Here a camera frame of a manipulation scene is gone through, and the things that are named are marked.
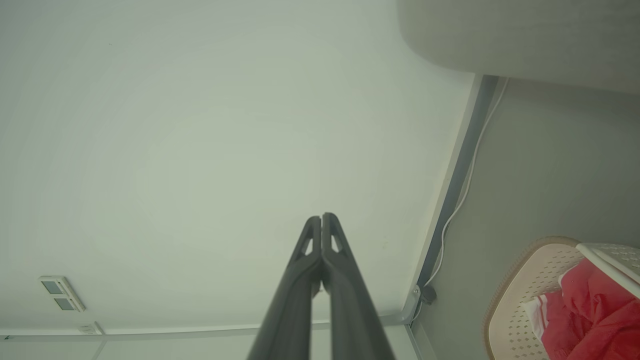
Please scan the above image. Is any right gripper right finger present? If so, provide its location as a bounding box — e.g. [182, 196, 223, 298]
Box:
[321, 213, 396, 360]

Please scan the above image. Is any white double wall outlet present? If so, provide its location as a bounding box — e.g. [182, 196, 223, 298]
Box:
[38, 275, 86, 313]

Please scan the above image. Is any grey baseboard strip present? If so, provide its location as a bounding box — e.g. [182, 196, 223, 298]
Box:
[401, 75, 501, 327]

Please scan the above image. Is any white wall trim rail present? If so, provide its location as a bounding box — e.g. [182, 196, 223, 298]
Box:
[0, 311, 417, 342]

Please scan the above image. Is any grey upholstered furniture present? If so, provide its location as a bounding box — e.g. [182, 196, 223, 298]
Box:
[397, 0, 640, 96]

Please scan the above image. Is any red white striped garment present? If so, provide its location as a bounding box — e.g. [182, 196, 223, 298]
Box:
[522, 257, 640, 360]

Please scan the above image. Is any cream perforated laundry basket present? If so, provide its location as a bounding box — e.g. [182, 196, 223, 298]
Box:
[482, 236, 640, 360]

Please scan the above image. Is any thin white wall cable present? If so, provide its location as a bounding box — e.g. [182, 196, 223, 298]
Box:
[410, 77, 510, 321]

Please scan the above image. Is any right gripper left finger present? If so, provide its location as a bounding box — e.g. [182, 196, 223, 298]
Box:
[247, 216, 322, 360]

